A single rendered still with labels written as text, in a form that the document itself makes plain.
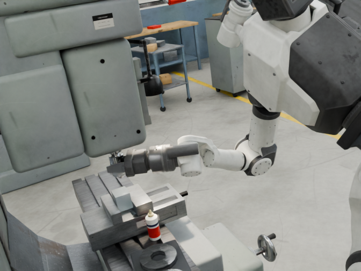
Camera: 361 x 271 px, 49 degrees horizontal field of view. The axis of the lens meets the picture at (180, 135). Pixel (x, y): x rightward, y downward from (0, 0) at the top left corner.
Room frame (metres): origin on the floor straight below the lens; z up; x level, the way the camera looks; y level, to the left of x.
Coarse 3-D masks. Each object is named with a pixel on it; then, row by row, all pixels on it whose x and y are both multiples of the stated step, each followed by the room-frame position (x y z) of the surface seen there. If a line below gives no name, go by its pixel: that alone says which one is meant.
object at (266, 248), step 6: (270, 234) 1.36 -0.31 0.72; (258, 240) 1.38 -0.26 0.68; (264, 240) 1.34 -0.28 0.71; (270, 240) 1.33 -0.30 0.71; (258, 246) 1.39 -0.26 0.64; (264, 246) 1.35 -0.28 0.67; (270, 246) 1.31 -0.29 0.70; (258, 252) 1.32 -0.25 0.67; (264, 252) 1.36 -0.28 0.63; (270, 252) 1.32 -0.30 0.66; (276, 252) 1.36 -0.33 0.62; (270, 258) 1.31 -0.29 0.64
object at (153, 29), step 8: (160, 24) 8.05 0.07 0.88; (168, 24) 7.85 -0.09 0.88; (176, 24) 7.65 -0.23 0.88; (184, 24) 7.47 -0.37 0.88; (192, 24) 7.48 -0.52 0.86; (144, 32) 7.19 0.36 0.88; (152, 32) 7.19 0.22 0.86; (184, 48) 8.13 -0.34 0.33; (168, 56) 7.59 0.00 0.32; (176, 56) 7.60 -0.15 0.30; (192, 56) 7.70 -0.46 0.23; (144, 64) 7.68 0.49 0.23; (152, 64) 7.56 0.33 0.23; (160, 64) 7.45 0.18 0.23; (168, 64) 7.34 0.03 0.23; (200, 64) 7.53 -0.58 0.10
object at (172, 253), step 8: (152, 248) 0.80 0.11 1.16; (160, 248) 0.80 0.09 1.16; (168, 248) 0.79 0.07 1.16; (176, 248) 0.80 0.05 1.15; (136, 256) 0.80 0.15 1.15; (144, 256) 0.77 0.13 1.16; (152, 256) 0.78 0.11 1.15; (160, 256) 0.78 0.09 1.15; (168, 256) 0.76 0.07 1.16; (176, 256) 0.76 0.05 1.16; (136, 264) 0.77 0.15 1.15; (144, 264) 0.75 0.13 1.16; (152, 264) 0.74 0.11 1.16; (160, 264) 0.74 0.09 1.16; (168, 264) 0.74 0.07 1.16; (176, 264) 0.75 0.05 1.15; (184, 264) 0.74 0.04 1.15
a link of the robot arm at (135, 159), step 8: (128, 152) 1.17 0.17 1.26; (136, 152) 1.17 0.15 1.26; (144, 152) 1.15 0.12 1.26; (152, 152) 1.12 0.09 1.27; (160, 152) 1.12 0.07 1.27; (128, 160) 1.11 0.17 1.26; (136, 160) 1.11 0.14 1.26; (144, 160) 1.11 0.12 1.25; (152, 160) 1.11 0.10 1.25; (160, 160) 1.10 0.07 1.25; (128, 168) 1.09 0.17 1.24; (136, 168) 1.11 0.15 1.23; (144, 168) 1.11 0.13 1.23; (152, 168) 1.10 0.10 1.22; (160, 168) 1.10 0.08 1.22; (128, 176) 1.10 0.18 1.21
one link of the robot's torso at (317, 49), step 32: (320, 0) 0.96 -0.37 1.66; (352, 0) 0.94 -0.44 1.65; (256, 32) 0.90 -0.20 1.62; (288, 32) 0.86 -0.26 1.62; (320, 32) 0.87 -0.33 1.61; (352, 32) 0.86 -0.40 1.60; (256, 64) 0.90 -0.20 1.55; (288, 64) 0.85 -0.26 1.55; (320, 64) 0.82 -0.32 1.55; (352, 64) 0.81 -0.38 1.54; (256, 96) 1.00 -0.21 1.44; (288, 96) 0.88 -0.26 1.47; (320, 96) 0.80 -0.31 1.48; (352, 96) 0.78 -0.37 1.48; (320, 128) 0.86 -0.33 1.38
